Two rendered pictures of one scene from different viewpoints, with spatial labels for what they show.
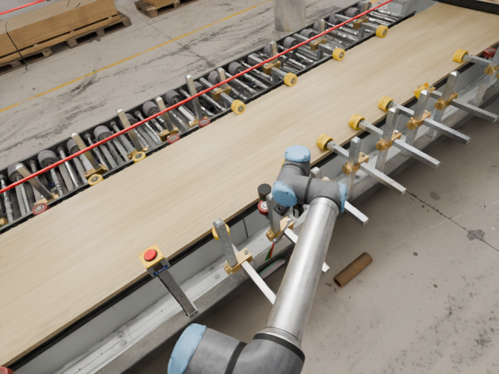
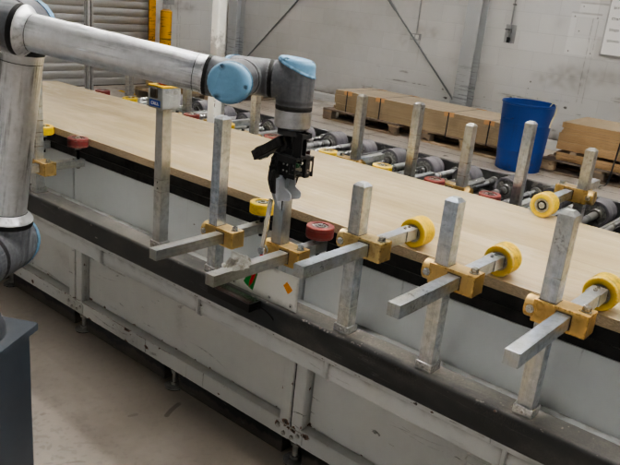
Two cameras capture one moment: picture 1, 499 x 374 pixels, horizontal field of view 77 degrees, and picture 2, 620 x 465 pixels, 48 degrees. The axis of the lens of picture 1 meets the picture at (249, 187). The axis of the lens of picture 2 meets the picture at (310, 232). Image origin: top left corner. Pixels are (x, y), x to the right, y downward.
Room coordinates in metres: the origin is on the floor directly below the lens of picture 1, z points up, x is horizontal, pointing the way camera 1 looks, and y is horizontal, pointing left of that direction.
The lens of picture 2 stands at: (0.15, -1.76, 1.52)
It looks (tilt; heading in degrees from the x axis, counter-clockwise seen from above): 19 degrees down; 66
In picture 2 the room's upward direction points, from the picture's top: 6 degrees clockwise
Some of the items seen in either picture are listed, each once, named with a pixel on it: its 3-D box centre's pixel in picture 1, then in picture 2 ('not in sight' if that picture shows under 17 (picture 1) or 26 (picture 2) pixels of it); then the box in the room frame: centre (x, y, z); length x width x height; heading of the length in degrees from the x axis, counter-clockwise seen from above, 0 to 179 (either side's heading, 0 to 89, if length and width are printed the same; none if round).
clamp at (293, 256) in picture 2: (279, 229); (285, 252); (0.83, -0.10, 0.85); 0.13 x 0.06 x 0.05; 117
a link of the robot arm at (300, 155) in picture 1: (297, 163); (294, 83); (0.78, -0.18, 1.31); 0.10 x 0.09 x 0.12; 150
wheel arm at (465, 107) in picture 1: (462, 105); not in sight; (1.34, -1.27, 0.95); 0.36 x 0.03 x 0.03; 27
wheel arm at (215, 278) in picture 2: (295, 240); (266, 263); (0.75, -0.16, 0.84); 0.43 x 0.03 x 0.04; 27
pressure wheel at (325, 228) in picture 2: (266, 211); (318, 243); (0.95, -0.06, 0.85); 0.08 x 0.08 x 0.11
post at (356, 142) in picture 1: (350, 174); (439, 296); (1.05, -0.53, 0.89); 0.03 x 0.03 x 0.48; 27
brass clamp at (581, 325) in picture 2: (387, 141); (558, 314); (1.17, -0.77, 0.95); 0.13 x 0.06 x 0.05; 117
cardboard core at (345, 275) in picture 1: (353, 269); not in sight; (0.92, -0.59, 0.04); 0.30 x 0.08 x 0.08; 117
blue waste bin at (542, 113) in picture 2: not in sight; (524, 134); (5.08, 4.02, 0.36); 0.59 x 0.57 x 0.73; 27
